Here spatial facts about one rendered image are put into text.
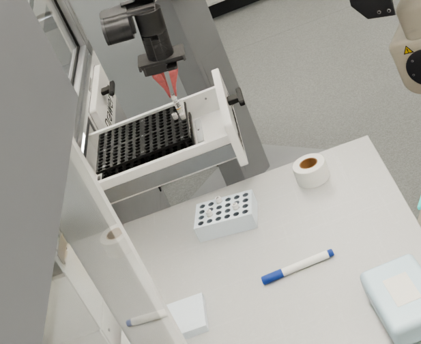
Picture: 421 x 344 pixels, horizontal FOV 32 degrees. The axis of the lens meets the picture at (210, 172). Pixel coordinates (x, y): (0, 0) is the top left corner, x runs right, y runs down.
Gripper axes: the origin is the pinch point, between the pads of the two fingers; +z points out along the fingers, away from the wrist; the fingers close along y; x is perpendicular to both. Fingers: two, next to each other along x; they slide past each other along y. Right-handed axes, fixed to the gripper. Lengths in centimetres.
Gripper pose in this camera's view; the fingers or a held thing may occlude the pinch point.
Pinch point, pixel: (172, 92)
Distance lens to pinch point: 160.6
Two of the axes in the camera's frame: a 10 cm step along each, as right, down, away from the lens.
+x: 0.9, 5.2, -8.5
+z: 2.4, 8.2, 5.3
